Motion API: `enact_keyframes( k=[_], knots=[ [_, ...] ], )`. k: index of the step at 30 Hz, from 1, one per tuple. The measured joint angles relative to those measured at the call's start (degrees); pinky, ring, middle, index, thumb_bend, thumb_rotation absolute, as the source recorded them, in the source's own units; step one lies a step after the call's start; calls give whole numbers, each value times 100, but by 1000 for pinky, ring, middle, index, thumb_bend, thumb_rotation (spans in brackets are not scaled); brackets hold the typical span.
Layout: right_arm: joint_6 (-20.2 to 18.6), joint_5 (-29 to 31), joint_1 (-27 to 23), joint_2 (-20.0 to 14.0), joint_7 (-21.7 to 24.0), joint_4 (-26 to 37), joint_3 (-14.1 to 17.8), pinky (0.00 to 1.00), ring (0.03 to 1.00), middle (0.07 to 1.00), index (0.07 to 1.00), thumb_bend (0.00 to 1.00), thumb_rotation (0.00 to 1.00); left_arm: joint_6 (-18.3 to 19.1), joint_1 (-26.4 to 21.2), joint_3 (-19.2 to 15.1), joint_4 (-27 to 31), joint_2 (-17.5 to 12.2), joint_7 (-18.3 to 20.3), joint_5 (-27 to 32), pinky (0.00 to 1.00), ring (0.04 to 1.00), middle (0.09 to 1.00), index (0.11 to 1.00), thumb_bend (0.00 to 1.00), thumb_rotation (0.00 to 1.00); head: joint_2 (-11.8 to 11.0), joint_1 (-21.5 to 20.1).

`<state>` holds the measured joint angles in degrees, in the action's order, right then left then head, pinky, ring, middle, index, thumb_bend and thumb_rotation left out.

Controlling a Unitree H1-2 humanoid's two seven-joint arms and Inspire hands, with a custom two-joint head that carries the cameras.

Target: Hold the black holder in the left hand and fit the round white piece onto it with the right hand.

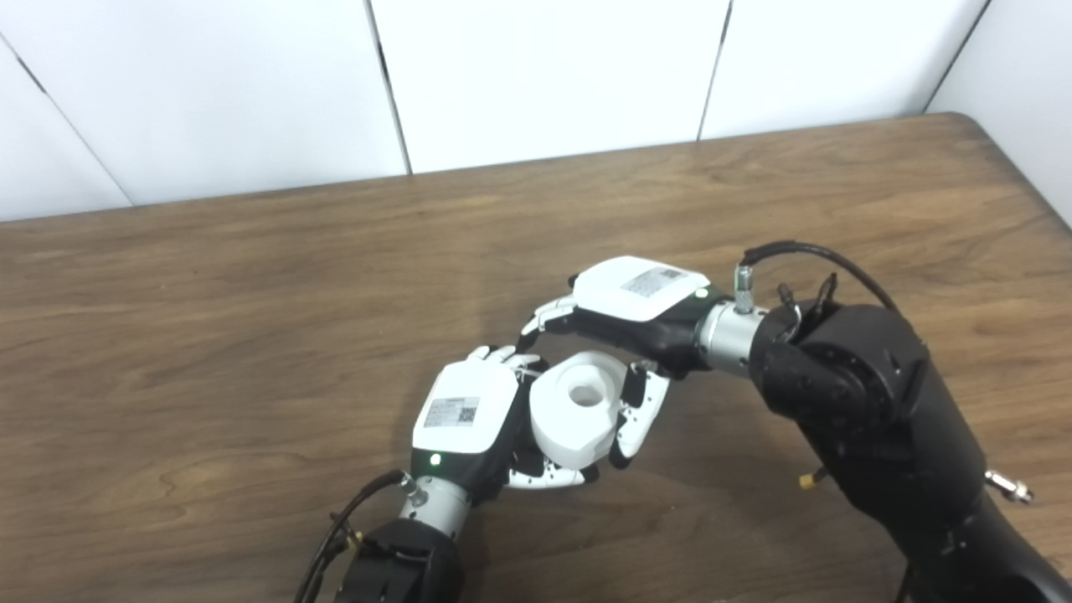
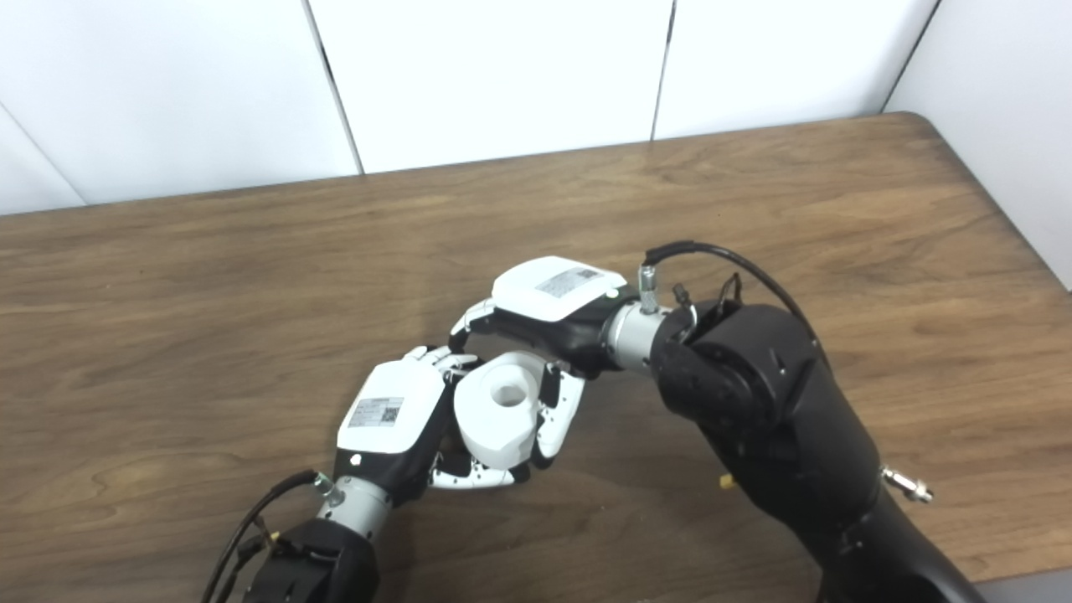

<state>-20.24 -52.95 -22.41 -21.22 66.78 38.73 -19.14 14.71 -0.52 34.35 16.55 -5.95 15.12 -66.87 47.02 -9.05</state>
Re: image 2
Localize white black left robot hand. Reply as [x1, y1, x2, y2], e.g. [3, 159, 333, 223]
[333, 345, 530, 503]

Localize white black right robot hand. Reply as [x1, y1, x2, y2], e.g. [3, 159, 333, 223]
[448, 255, 629, 470]

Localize round white plastic piece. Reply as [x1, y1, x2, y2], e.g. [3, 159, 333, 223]
[452, 351, 544, 470]

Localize thin right arm wires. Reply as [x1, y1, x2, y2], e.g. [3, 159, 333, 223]
[673, 273, 745, 336]

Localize thin arm wires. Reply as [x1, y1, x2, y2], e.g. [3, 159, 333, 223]
[239, 515, 281, 570]
[673, 273, 745, 336]

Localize thin left arm wires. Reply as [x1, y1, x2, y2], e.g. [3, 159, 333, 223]
[239, 515, 281, 570]

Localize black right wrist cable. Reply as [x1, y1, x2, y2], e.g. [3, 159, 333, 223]
[638, 241, 935, 503]

